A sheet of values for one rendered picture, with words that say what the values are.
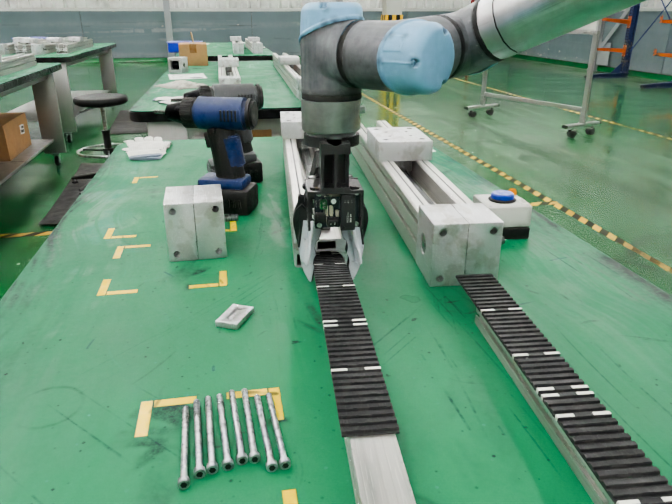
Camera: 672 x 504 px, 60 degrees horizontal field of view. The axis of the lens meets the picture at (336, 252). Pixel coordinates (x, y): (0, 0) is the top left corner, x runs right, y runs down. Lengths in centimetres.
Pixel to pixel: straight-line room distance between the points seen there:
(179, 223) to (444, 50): 49
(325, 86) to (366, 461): 43
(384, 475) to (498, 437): 14
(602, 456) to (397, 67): 41
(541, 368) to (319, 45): 43
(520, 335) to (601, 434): 16
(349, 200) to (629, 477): 43
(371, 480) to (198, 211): 56
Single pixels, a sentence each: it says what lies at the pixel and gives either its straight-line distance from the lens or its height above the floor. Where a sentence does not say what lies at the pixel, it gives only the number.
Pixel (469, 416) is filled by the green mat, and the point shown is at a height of 78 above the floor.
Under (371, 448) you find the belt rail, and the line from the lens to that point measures 52.
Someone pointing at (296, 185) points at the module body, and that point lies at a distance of 103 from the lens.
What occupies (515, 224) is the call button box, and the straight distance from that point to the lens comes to 105.
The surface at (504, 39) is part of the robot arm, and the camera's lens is 72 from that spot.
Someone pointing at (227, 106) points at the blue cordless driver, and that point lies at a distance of 112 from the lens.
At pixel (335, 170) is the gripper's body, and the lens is 72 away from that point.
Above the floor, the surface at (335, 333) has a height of 81.
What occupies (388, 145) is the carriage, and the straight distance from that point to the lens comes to 120.
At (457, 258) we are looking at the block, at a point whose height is 82.
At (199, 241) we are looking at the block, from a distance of 95.
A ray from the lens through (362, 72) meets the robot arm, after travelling 67.
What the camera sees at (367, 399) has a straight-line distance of 56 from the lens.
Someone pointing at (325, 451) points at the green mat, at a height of 78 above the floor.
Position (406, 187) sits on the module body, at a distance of 103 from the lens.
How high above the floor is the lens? 115
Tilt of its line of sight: 22 degrees down
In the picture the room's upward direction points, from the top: straight up
